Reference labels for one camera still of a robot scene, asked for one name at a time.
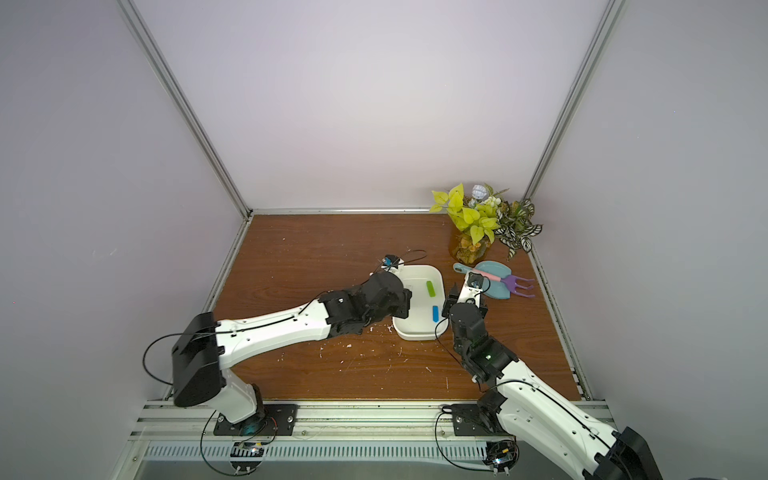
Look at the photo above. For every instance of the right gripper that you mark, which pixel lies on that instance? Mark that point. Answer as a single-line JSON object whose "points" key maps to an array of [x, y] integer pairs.
{"points": [[455, 305]]}

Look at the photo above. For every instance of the potted green plant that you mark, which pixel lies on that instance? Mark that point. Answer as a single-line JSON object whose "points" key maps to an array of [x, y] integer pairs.
{"points": [[482, 217]]}

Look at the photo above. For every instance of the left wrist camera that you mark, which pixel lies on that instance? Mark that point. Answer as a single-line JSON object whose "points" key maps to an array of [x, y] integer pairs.
{"points": [[391, 262]]}

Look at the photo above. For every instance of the connector board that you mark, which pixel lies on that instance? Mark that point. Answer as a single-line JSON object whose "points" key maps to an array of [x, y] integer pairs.
{"points": [[501, 456], [246, 457]]}

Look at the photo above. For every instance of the white storage box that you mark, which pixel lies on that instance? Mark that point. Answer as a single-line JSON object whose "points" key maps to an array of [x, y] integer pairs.
{"points": [[418, 326]]}

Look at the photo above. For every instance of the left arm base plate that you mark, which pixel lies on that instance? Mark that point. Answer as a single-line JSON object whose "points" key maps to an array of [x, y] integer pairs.
{"points": [[275, 419]]}

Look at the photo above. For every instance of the right connector board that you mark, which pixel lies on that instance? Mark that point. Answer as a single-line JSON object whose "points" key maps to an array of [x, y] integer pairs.
{"points": [[501, 456]]}

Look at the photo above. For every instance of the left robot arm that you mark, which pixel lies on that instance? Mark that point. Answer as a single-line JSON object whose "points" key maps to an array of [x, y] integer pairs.
{"points": [[208, 349]]}

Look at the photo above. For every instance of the pink teal handled brush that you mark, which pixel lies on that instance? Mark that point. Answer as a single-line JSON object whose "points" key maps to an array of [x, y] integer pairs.
{"points": [[461, 268]]}

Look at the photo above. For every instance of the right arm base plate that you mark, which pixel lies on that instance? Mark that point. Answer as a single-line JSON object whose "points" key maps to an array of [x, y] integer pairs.
{"points": [[474, 420]]}

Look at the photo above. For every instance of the left connector board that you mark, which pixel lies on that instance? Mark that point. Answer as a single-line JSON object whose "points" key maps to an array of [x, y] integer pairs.
{"points": [[246, 457]]}

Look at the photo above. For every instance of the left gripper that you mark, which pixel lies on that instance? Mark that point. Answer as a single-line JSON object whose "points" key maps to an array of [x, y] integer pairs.
{"points": [[402, 296]]}

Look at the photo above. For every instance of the teal dustpan plate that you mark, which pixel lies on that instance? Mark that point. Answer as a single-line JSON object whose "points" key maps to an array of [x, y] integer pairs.
{"points": [[496, 290]]}

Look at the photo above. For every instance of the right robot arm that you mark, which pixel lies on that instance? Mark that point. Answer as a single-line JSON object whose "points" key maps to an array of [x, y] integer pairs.
{"points": [[521, 404]]}

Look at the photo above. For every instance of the purple toy fork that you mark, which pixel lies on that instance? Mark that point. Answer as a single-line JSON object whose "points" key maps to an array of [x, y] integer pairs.
{"points": [[519, 286]]}

